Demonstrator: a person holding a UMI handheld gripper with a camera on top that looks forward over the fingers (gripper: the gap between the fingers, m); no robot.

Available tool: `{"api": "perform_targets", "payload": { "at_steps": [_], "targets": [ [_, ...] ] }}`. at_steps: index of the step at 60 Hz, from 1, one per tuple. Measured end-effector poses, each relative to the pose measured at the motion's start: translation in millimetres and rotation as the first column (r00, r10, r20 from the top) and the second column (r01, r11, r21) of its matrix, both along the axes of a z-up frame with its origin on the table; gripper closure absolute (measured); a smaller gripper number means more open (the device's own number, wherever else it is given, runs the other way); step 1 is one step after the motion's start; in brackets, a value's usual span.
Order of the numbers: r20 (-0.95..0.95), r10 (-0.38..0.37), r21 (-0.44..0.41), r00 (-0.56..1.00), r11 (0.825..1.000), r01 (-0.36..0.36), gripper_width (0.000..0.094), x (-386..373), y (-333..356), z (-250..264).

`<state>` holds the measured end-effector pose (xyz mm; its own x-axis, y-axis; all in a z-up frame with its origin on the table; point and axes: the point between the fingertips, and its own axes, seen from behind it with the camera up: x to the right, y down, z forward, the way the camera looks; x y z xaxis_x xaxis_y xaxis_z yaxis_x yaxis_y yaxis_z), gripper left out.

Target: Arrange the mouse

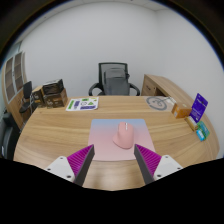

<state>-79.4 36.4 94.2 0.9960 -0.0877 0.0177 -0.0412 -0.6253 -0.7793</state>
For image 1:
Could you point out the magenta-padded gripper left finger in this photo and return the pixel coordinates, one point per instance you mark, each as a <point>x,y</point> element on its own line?
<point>80,159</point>

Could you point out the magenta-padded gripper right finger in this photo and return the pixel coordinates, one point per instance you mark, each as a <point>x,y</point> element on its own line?
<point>149,159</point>

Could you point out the pink computer mouse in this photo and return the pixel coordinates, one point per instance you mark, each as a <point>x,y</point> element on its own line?
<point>123,136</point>

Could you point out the pink and blue mouse pad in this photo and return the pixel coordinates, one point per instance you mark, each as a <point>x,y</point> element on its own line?
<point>101,140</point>

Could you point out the small yellow box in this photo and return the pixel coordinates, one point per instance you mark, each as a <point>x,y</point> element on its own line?
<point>191,123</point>

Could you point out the white sticker sheet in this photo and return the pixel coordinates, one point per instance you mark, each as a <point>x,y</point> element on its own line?
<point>82,104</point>

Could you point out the small orange-brown box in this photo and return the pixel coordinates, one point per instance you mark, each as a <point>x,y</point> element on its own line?
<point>181,110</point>

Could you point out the small teal box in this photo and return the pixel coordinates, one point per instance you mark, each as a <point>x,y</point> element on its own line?
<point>202,130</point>

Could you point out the wide brown cardboard box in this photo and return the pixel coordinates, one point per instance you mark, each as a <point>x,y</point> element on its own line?
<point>56,100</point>

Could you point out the black mesh office chair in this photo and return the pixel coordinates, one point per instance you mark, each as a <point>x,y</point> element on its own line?
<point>95,90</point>

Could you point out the purple card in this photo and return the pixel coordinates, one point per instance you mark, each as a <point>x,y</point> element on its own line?
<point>199,107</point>

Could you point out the wooden side cabinet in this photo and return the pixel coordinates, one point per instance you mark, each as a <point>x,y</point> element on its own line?
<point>160,85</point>

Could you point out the black cardboard box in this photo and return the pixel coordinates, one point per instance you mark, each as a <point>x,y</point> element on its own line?
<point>53,86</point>

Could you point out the grey backpack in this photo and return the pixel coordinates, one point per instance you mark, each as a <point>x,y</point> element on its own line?
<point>116,83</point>

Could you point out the wooden shelf cabinet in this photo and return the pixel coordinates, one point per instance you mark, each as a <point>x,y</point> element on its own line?
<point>13,96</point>

